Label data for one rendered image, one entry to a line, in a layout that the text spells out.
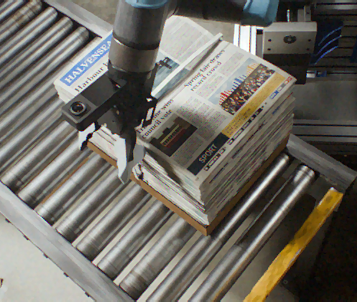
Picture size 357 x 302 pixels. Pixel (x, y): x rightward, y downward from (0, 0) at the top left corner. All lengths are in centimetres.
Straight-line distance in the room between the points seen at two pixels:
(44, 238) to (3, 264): 95
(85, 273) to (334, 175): 56
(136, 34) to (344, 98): 132
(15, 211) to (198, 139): 48
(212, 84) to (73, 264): 46
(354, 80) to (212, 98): 116
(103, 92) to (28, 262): 131
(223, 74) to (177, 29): 15
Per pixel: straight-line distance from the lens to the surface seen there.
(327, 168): 113
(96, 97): 79
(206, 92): 94
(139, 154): 88
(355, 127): 190
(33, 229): 115
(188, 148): 87
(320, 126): 189
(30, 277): 201
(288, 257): 102
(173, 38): 104
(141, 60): 78
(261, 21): 81
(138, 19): 75
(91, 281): 106
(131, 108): 83
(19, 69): 142
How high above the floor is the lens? 179
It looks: 59 degrees down
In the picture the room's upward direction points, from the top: 12 degrees counter-clockwise
